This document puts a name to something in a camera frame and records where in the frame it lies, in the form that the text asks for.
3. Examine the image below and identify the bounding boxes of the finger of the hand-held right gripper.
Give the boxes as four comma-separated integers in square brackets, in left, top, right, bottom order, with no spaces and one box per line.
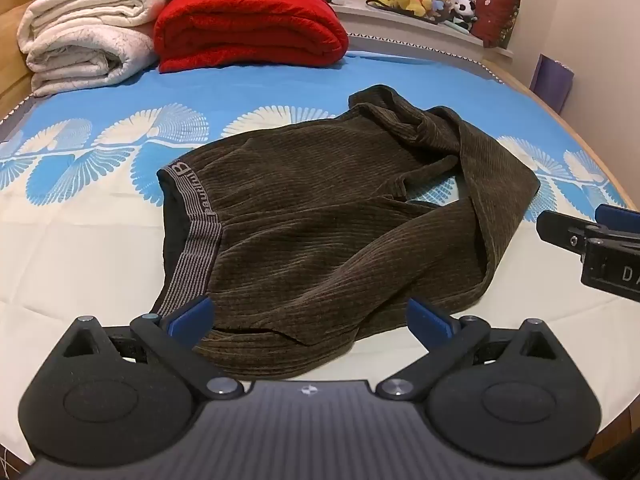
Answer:
[536,209,597,262]
[586,204,640,249]

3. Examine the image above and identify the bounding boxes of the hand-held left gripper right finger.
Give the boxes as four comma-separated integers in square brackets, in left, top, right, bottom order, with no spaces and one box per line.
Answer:
[375,298,562,402]

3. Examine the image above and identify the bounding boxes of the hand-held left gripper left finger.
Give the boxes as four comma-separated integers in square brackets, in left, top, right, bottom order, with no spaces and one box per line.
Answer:
[59,295,246,402]

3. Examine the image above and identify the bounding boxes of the brown corduroy pants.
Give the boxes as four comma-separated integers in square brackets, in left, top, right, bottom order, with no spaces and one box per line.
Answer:
[150,85,541,382]

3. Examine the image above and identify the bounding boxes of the blue and white bed sheet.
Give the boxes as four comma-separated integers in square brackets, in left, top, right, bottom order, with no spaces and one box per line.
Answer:
[0,50,640,466]

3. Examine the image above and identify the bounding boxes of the purple paper bag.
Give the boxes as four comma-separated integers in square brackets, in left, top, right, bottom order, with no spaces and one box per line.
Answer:
[528,53,575,115]

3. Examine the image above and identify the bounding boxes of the red patterned cushion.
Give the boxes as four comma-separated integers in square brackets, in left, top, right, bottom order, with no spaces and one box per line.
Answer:
[469,0,522,49]

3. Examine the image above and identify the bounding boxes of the panda plush toy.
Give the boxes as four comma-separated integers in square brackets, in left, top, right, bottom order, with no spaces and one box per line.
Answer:
[451,0,479,25]

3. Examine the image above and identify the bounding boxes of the grey window ledge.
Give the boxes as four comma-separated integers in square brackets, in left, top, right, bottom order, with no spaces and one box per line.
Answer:
[329,0,516,59]

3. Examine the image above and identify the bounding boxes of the folded red blanket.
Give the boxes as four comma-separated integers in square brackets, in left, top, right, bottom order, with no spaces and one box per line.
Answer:
[152,0,350,75]

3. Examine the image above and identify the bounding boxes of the folded white quilt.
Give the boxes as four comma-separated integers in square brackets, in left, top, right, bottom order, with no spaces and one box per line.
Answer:
[16,0,168,98]

